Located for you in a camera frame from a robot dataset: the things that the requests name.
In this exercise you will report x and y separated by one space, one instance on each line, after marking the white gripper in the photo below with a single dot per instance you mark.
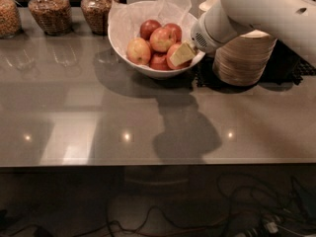
201 34

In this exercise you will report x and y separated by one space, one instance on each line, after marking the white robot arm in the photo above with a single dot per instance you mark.
291 21

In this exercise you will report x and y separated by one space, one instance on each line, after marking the red apple front right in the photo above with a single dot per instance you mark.
176 59

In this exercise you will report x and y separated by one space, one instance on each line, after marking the red apple back right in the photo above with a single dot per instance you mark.
176 29

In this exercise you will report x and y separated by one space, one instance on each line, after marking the red-yellow apple top centre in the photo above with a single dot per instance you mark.
162 39

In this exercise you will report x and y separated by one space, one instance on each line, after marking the red apple bottom centre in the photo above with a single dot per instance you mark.
159 62

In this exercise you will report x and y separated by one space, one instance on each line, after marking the dark red apple back left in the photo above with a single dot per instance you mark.
148 27

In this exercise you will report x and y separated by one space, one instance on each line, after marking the yellow-red apple front left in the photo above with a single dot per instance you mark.
138 51

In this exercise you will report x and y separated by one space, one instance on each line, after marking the white ceramic bowl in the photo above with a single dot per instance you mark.
158 74

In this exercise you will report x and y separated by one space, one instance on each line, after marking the front stack of paper bowls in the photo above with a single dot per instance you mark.
242 61

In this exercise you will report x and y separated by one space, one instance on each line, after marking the white tissue paper liner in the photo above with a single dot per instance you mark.
125 20

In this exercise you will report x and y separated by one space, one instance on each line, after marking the right glass cereal jar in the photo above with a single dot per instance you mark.
96 14

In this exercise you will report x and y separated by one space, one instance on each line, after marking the glass cereal jar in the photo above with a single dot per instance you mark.
96 14
52 16
10 20

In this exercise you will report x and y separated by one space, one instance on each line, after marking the black rubber mat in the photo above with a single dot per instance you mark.
284 66

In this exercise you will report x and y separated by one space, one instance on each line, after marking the middle glass cereal jar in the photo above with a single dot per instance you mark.
52 16

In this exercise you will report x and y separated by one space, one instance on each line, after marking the left glass cereal jar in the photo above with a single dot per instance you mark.
10 20

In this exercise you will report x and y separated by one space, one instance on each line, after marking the white power plug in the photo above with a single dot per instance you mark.
271 228

